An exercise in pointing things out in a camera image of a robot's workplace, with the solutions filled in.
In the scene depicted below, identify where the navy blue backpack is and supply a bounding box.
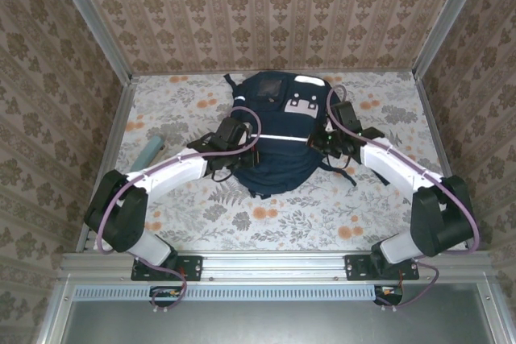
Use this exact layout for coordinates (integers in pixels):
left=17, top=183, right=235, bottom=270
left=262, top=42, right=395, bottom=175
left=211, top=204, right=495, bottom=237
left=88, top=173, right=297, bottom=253
left=223, top=71, right=390, bottom=200

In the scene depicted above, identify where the teal pencil box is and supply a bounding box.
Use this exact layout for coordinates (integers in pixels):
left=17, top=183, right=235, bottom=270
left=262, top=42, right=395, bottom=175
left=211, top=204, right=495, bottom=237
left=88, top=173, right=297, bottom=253
left=131, top=134, right=164, bottom=174

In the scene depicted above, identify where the floral tablecloth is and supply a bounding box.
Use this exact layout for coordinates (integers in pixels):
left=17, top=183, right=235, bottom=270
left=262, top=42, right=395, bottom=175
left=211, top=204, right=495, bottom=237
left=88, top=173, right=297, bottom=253
left=93, top=72, right=473, bottom=251

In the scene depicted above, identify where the grey metal sheet panel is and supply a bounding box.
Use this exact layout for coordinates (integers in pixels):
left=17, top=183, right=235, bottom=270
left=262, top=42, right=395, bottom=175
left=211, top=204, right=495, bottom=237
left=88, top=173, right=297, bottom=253
left=60, top=284, right=501, bottom=344

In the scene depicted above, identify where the thin black left gripper wire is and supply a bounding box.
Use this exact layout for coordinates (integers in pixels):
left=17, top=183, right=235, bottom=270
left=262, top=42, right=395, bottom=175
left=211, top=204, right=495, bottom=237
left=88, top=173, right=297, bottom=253
left=210, top=168, right=235, bottom=183

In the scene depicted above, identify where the aluminium frame rail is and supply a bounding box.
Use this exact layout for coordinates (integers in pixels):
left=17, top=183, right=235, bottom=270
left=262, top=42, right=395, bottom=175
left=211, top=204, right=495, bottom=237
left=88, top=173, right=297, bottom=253
left=60, top=251, right=495, bottom=280
left=131, top=68, right=417, bottom=77
left=414, top=73, right=479, bottom=252
left=75, top=76, right=140, bottom=252

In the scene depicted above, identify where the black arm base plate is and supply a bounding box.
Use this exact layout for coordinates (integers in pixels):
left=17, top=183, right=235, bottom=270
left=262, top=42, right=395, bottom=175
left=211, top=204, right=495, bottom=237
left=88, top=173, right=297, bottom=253
left=344, top=254, right=420, bottom=282
left=131, top=255, right=204, bottom=282

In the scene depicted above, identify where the grey slotted cable duct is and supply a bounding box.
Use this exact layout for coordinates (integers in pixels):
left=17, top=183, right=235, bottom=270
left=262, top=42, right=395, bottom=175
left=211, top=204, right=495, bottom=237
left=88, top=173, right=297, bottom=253
left=74, top=285, right=378, bottom=301

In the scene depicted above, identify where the aluminium frame post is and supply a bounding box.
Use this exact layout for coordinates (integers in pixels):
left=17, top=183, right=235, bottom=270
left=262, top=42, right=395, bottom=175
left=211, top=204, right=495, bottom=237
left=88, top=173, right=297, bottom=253
left=47, top=0, right=134, bottom=85
left=411, top=0, right=492, bottom=81

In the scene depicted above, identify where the small connector with orange wires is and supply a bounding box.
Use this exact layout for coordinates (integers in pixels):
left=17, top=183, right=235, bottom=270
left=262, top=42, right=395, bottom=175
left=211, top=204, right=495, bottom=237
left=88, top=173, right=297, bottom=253
left=372, top=284, right=406, bottom=306
left=149, top=285, right=183, bottom=307

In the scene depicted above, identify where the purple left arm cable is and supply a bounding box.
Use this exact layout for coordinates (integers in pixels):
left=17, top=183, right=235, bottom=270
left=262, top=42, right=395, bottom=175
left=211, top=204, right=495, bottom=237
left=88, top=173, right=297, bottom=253
left=96, top=106, right=262, bottom=315

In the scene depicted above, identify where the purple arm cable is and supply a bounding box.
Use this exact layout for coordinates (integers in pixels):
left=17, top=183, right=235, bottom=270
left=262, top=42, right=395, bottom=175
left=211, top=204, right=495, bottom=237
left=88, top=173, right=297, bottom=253
left=96, top=106, right=262, bottom=315
left=326, top=85, right=481, bottom=313

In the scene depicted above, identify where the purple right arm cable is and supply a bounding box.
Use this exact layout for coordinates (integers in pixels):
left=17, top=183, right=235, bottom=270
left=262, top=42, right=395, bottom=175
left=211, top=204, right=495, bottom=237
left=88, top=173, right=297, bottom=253
left=326, top=85, right=481, bottom=313

